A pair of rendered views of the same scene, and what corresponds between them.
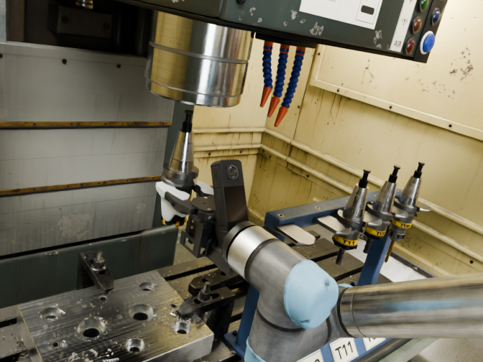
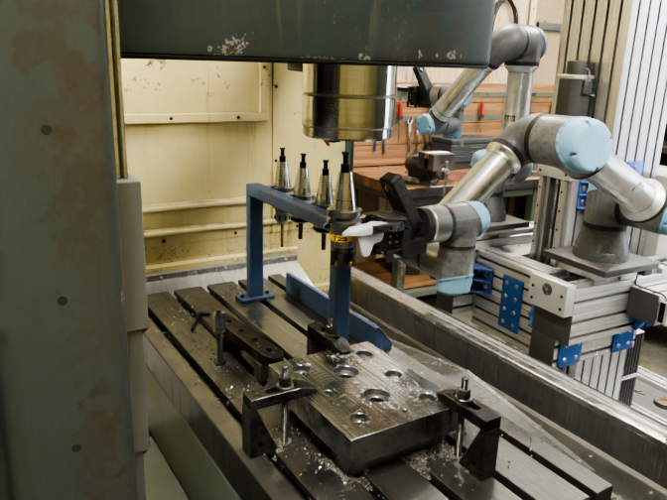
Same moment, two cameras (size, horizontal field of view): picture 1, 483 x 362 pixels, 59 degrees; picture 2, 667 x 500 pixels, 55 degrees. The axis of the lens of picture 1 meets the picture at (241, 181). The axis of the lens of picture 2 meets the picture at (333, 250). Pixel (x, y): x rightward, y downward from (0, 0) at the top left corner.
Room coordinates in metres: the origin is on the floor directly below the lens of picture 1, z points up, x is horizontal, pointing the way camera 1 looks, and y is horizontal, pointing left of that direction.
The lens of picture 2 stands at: (0.49, 1.21, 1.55)
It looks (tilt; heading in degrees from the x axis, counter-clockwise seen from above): 16 degrees down; 282
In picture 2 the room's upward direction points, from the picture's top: 2 degrees clockwise
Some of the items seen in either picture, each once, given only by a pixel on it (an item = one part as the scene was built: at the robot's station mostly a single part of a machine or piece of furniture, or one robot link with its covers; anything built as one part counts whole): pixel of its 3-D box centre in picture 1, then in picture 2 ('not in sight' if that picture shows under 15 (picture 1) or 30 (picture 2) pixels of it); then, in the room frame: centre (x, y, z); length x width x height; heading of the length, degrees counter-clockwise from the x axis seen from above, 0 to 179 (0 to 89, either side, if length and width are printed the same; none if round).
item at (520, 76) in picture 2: not in sight; (516, 107); (0.34, -1.15, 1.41); 0.15 x 0.12 x 0.55; 55
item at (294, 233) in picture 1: (297, 235); not in sight; (0.70, -0.12, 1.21); 0.07 x 0.05 x 0.01; 44
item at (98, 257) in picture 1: (95, 279); (281, 406); (0.77, 0.26, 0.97); 0.13 x 0.03 x 0.15; 44
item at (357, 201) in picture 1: (357, 201); (325, 188); (0.81, -0.24, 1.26); 0.04 x 0.04 x 0.07
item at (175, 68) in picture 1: (198, 58); (348, 100); (0.70, 0.11, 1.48); 0.16 x 0.16 x 0.12
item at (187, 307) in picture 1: (204, 312); (329, 348); (0.74, 0.02, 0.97); 0.13 x 0.03 x 0.15; 134
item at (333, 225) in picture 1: (334, 225); not in sight; (0.77, -0.20, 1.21); 0.07 x 0.05 x 0.01; 44
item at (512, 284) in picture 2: not in sight; (509, 304); (0.31, -0.80, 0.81); 0.09 x 0.01 x 0.18; 131
